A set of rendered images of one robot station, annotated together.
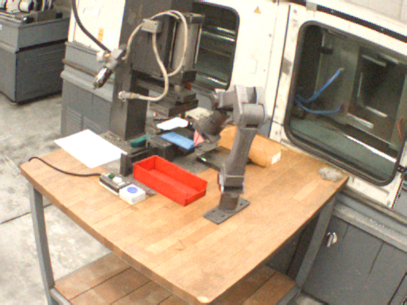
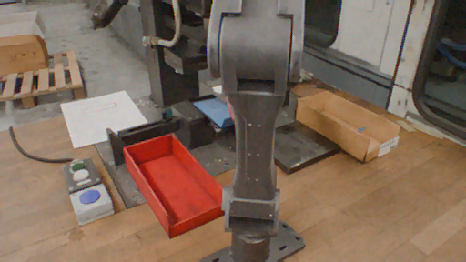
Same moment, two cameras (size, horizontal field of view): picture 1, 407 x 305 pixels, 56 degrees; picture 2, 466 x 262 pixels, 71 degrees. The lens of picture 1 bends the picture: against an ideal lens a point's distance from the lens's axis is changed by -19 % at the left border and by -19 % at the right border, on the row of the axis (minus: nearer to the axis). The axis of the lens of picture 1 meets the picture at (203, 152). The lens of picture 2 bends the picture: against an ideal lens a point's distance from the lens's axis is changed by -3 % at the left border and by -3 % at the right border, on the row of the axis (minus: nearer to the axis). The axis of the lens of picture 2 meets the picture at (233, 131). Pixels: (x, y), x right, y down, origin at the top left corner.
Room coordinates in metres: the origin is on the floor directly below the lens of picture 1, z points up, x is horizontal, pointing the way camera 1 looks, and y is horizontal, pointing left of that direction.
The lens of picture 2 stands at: (1.00, -0.24, 1.38)
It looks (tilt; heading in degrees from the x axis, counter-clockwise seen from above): 31 degrees down; 24
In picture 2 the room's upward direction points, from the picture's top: straight up
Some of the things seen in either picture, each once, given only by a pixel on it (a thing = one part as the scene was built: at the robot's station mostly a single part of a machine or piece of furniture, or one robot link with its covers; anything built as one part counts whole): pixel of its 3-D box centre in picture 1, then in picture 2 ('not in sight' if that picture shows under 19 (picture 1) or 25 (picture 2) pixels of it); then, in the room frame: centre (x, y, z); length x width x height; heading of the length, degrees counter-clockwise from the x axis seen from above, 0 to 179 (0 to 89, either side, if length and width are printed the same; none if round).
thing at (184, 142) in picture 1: (181, 137); (220, 107); (1.67, 0.09, 1.00); 0.15 x 0.07 x 0.03; 57
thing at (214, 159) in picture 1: (224, 160); (293, 145); (1.72, -0.09, 0.91); 0.17 x 0.16 x 0.02; 146
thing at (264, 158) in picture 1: (250, 146); (344, 124); (1.84, -0.19, 0.93); 0.25 x 0.13 x 0.08; 56
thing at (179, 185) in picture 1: (168, 179); (170, 178); (1.46, 0.11, 0.93); 0.25 x 0.12 x 0.06; 56
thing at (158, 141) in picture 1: (172, 137); (214, 105); (1.72, 0.13, 0.98); 0.20 x 0.10 x 0.01; 146
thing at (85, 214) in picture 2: (132, 197); (93, 208); (1.34, 0.22, 0.90); 0.07 x 0.07 x 0.06; 56
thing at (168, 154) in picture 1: (171, 146); (214, 119); (1.72, 0.13, 0.94); 0.20 x 0.10 x 0.07; 146
